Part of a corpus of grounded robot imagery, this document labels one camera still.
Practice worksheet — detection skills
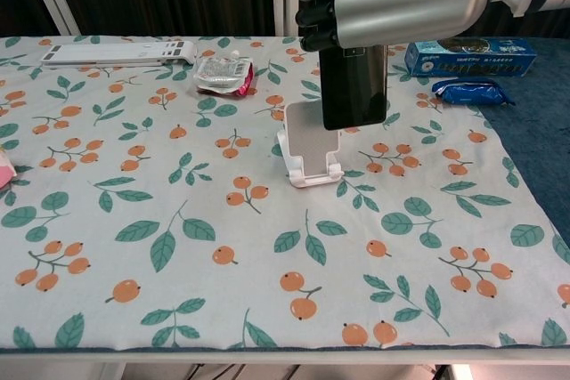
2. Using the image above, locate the fruit print tablecloth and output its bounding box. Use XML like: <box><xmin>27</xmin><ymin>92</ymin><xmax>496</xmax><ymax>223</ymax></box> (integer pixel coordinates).
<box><xmin>0</xmin><ymin>35</ymin><xmax>570</xmax><ymax>352</ymax></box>

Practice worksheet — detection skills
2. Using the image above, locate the blue cookie box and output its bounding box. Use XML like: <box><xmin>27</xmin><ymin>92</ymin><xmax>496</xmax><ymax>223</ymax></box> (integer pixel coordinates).
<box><xmin>405</xmin><ymin>36</ymin><xmax>535</xmax><ymax>77</ymax></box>

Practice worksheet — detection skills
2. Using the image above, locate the blue cookie packet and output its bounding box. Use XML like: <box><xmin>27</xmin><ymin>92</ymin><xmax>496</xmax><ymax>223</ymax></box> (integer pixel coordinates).
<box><xmin>432</xmin><ymin>77</ymin><xmax>517</xmax><ymax>108</ymax></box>

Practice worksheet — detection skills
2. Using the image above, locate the white folding phone stand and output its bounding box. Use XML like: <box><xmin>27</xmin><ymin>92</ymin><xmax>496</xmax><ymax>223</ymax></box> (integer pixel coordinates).
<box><xmin>276</xmin><ymin>101</ymin><xmax>345</xmax><ymax>189</ymax></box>

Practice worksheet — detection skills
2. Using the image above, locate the silver drink pouch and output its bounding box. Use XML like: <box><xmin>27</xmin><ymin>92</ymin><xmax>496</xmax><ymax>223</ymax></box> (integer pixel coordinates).
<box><xmin>192</xmin><ymin>49</ymin><xmax>258</xmax><ymax>97</ymax></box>

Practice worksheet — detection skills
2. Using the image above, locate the black smartphone with blue edge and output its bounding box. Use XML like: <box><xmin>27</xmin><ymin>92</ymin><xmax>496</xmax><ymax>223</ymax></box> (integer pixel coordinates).
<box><xmin>318</xmin><ymin>44</ymin><xmax>388</xmax><ymax>131</ymax></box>

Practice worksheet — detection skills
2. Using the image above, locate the white power strip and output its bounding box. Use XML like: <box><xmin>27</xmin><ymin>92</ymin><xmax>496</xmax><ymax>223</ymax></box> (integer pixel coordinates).
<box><xmin>39</xmin><ymin>40</ymin><xmax>198</xmax><ymax>67</ymax></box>

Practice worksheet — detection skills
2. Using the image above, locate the teal blue table mat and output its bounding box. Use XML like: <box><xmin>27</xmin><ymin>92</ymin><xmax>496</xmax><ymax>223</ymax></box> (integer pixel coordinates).
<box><xmin>387</xmin><ymin>35</ymin><xmax>570</xmax><ymax>242</ymax></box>

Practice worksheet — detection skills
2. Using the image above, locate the pink and white packet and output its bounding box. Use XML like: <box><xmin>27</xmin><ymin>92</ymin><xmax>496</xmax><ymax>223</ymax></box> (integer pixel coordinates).
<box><xmin>0</xmin><ymin>146</ymin><xmax>18</xmax><ymax>189</ymax></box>

